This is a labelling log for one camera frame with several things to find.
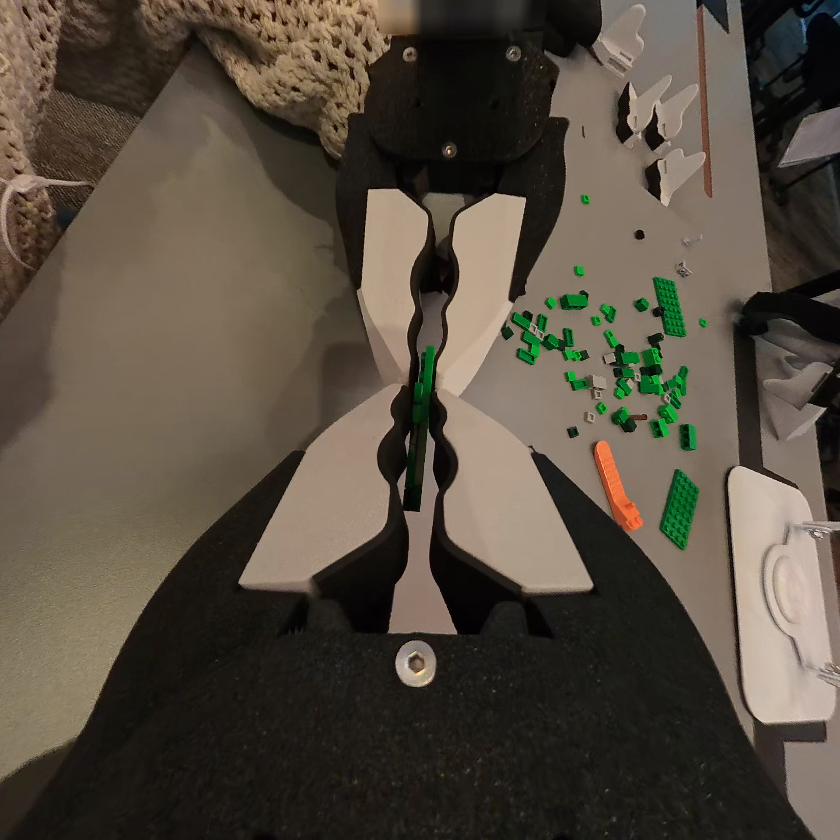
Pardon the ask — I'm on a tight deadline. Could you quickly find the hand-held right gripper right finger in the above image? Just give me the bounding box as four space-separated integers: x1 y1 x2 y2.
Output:
430 394 595 636

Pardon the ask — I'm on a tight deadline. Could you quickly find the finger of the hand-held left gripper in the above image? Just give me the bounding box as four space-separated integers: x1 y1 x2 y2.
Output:
357 187 429 388
438 193 527 399

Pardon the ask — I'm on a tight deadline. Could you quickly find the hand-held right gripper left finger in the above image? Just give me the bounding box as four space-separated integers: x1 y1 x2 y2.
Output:
239 386 411 635

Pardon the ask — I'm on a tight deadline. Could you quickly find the green lego plate assembly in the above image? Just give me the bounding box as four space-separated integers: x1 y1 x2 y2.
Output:
403 346 438 512

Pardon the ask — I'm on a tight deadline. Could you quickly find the pile of lego pieces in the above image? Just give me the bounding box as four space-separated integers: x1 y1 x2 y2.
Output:
502 266 698 454

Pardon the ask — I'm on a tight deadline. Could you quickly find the green studded lego plate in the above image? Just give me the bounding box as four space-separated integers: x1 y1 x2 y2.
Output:
659 469 700 551
652 276 689 339

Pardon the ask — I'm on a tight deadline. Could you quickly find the orange brick separator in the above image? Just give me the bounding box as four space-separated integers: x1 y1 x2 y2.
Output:
593 440 644 533

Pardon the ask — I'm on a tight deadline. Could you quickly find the white and black stand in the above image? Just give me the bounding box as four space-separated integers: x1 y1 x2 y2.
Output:
643 83 700 156
644 147 710 208
589 3 648 78
615 75 674 149

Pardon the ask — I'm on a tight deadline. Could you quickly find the brown table strip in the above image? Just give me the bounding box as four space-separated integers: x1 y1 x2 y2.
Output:
696 12 714 198

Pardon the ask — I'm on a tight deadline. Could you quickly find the clear book stand white base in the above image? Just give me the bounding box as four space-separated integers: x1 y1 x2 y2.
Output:
725 465 840 726

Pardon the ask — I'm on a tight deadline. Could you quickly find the black and white device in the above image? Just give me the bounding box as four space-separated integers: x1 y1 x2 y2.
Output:
740 289 840 442

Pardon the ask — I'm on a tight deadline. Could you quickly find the white cord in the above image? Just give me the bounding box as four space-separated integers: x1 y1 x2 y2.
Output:
0 174 94 270

